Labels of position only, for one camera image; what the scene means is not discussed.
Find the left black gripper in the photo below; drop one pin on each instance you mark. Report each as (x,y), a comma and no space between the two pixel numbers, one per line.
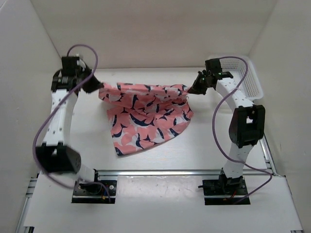
(95,84)

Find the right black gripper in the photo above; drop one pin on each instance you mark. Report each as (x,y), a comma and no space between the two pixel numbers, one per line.
(196,88)

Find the pink shark print shorts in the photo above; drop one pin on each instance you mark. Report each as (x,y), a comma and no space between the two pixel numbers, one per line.
(144,116)

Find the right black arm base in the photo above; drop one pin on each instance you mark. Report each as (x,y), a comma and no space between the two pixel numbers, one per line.
(225,191)

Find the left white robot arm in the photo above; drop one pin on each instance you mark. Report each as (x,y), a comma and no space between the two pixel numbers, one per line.
(55,155)

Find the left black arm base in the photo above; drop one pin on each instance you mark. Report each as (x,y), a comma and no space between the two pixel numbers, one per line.
(103,191)

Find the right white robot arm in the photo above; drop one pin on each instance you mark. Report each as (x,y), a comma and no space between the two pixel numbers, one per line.
(247,124)

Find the white perforated plastic basket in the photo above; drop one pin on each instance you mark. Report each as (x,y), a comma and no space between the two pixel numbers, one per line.
(237,65)

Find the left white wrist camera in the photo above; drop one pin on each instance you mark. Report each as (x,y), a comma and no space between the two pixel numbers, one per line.
(81,62)

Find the aluminium frame rail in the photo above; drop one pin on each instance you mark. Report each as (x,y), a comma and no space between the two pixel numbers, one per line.
(187,172)

